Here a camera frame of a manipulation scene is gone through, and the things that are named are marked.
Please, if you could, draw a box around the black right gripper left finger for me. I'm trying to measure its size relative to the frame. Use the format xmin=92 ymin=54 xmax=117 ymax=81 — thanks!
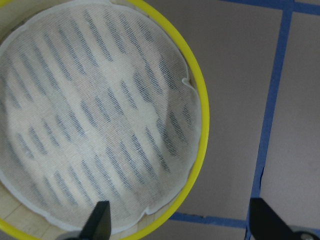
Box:
xmin=78 ymin=201 xmax=112 ymax=240

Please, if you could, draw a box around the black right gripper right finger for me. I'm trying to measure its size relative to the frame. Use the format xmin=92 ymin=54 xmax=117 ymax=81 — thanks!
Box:
xmin=249 ymin=198 xmax=300 ymax=240

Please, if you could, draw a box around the yellow bamboo steamer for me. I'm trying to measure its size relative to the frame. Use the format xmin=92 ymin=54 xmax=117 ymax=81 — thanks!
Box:
xmin=0 ymin=0 xmax=210 ymax=240

